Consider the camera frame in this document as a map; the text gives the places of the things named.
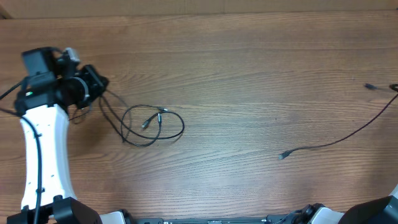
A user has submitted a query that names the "black cable bundle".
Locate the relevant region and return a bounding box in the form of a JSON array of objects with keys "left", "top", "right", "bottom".
[{"left": 98, "top": 89, "right": 185, "bottom": 147}]

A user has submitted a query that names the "black cable with USB plug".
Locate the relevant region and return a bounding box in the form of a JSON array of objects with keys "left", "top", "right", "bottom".
[{"left": 278, "top": 82, "right": 398, "bottom": 161}]

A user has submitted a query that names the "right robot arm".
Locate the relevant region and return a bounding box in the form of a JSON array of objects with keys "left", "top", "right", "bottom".
[{"left": 288, "top": 186, "right": 397, "bottom": 224}]

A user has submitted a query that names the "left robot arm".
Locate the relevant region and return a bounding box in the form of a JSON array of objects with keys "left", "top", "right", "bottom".
[{"left": 7, "top": 47, "right": 131, "bottom": 224}]

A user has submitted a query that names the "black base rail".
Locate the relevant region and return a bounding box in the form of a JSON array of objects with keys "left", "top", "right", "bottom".
[{"left": 133, "top": 215, "right": 294, "bottom": 224}]

